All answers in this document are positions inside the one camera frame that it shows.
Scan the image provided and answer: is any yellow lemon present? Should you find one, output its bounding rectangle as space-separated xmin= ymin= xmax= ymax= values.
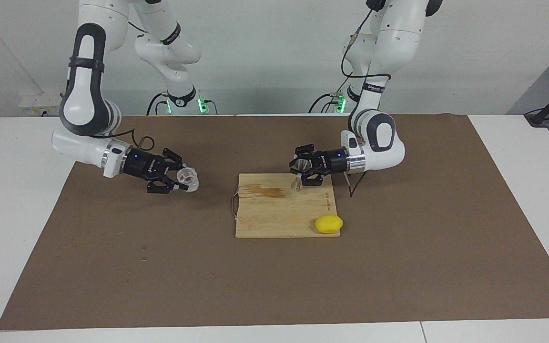
xmin=315 ymin=214 xmax=344 ymax=234

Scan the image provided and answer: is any wooden cutting board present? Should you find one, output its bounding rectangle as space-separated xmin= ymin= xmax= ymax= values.
xmin=230 ymin=172 xmax=341 ymax=239

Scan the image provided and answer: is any black base cable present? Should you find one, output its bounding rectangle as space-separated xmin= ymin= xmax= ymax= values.
xmin=308 ymin=92 xmax=340 ymax=114
xmin=146 ymin=92 xmax=169 ymax=116

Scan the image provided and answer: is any metal double jigger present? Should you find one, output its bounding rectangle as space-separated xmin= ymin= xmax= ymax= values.
xmin=290 ymin=157 xmax=311 ymax=192

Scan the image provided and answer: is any black left base cable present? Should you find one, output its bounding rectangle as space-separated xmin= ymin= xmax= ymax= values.
xmin=308 ymin=92 xmax=340 ymax=114

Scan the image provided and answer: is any clear glass cup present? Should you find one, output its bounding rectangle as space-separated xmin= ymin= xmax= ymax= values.
xmin=177 ymin=167 xmax=200 ymax=192

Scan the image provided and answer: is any black right base cable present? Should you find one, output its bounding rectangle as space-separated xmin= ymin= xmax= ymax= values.
xmin=146 ymin=92 xmax=169 ymax=116

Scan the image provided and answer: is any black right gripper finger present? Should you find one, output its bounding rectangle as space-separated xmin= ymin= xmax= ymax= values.
xmin=162 ymin=148 xmax=185 ymax=169
xmin=147 ymin=177 xmax=190 ymax=195

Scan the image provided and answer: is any white wall socket box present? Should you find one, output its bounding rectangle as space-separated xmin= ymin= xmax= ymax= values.
xmin=20 ymin=93 xmax=66 ymax=116

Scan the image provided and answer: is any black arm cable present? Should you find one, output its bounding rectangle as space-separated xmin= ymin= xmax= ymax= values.
xmin=341 ymin=0 xmax=392 ymax=198
xmin=89 ymin=21 xmax=156 ymax=153

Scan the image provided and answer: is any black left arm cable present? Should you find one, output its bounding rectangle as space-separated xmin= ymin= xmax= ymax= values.
xmin=341 ymin=0 xmax=392 ymax=198

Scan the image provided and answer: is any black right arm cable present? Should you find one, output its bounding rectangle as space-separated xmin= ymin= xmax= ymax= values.
xmin=89 ymin=21 xmax=156 ymax=153

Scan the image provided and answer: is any brown table mat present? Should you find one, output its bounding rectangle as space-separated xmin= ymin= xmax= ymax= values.
xmin=0 ymin=113 xmax=549 ymax=331

